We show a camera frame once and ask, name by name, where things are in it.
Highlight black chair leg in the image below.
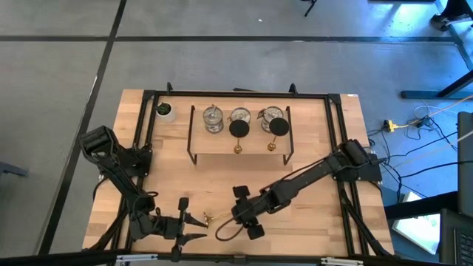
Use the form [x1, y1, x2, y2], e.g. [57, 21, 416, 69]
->
[301, 0, 319, 18]

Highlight beige floor cable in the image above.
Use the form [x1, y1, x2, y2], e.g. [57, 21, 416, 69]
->
[397, 131, 473, 166]

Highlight wooden shelf riser black legs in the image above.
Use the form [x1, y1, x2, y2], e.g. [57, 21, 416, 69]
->
[186, 105, 296, 166]

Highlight glass jar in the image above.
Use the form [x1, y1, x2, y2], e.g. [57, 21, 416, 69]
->
[229, 106, 252, 125]
[202, 104, 225, 134]
[256, 106, 285, 134]

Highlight black floor cable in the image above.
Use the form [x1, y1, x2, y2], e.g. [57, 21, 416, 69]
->
[395, 160, 473, 177]

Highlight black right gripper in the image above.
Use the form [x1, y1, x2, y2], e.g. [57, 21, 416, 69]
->
[230, 185, 270, 240]

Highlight person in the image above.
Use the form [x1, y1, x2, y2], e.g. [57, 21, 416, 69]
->
[430, 0, 473, 33]

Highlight orange floor cable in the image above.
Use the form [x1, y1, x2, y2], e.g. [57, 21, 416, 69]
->
[402, 94, 473, 129]

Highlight grey floor object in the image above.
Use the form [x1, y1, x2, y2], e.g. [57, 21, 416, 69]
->
[0, 161, 29, 179]

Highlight yellow power plug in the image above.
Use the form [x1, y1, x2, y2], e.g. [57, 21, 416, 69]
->
[382, 118, 407, 133]

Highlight silver aluminium bracket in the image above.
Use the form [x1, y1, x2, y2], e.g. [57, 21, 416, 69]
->
[320, 257, 365, 266]
[116, 253, 159, 264]

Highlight black desk bar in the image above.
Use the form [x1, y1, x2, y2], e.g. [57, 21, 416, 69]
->
[383, 190, 459, 222]

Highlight black laptop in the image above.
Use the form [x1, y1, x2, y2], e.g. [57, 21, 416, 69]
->
[438, 208, 473, 266]

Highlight black aluminium table frame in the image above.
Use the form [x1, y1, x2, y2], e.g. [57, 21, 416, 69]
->
[83, 81, 395, 266]

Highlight dark grey monitor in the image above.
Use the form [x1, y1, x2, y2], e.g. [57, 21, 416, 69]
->
[457, 110, 473, 219]

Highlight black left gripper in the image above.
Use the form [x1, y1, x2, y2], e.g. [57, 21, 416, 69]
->
[153, 197, 209, 262]

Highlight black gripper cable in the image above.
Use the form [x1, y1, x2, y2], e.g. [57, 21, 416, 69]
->
[131, 190, 160, 222]
[214, 216, 245, 242]

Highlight brass candlestick holder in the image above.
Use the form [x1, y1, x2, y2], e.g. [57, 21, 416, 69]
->
[266, 117, 290, 152]
[228, 118, 251, 154]
[202, 211, 233, 227]

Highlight black desk leg frame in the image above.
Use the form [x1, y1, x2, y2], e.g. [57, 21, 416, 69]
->
[401, 0, 473, 100]

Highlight white pot with green plant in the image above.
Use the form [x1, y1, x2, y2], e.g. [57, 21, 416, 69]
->
[154, 101, 177, 124]

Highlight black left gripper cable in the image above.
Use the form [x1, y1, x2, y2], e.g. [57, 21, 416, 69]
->
[131, 190, 160, 222]

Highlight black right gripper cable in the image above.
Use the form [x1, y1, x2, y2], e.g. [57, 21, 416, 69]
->
[214, 216, 245, 242]

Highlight white glowing screen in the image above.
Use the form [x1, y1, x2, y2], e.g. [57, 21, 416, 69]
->
[391, 191, 443, 256]

